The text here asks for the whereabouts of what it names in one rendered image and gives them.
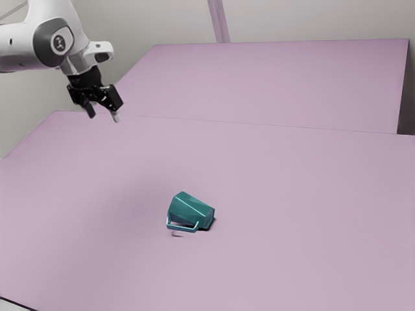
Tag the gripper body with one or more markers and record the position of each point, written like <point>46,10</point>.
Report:
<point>94,92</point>

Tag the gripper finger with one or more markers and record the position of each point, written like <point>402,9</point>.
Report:
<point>90,111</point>
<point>115,116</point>

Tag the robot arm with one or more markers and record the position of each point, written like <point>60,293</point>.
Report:
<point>39,39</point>

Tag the teal faceted mug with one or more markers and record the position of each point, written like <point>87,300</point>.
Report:
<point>189,210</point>

